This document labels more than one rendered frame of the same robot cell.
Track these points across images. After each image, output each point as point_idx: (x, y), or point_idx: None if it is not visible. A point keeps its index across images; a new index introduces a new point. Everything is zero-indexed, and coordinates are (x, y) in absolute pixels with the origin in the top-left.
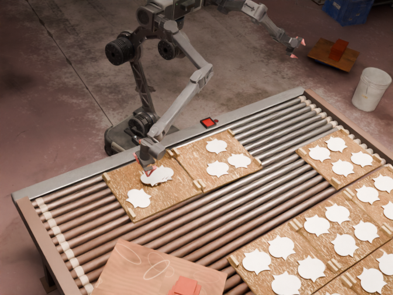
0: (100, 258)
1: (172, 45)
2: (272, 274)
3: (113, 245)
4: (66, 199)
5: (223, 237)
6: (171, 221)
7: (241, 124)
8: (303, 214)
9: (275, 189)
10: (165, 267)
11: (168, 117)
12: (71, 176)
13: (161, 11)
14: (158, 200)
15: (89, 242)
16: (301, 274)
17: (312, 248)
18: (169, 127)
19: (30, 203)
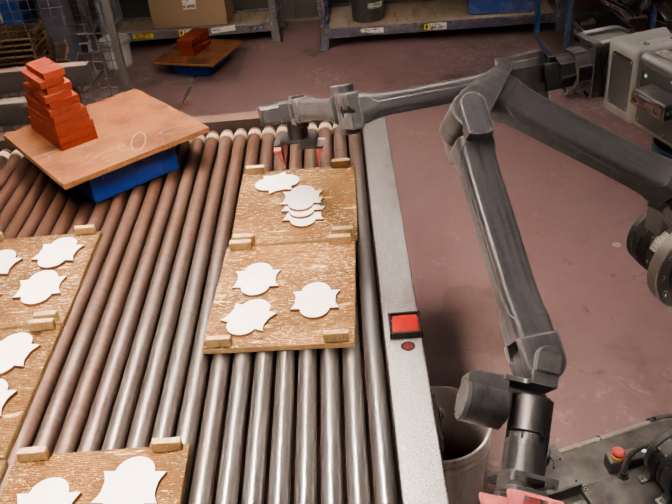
0: (222, 148)
1: (643, 218)
2: (25, 262)
3: (231, 159)
4: (337, 139)
5: (133, 244)
6: None
7: (368, 392)
8: (47, 352)
9: (138, 349)
10: (133, 146)
11: (306, 100)
12: (378, 148)
13: (587, 43)
14: (257, 200)
15: (252, 144)
16: None
17: None
18: (299, 117)
19: None
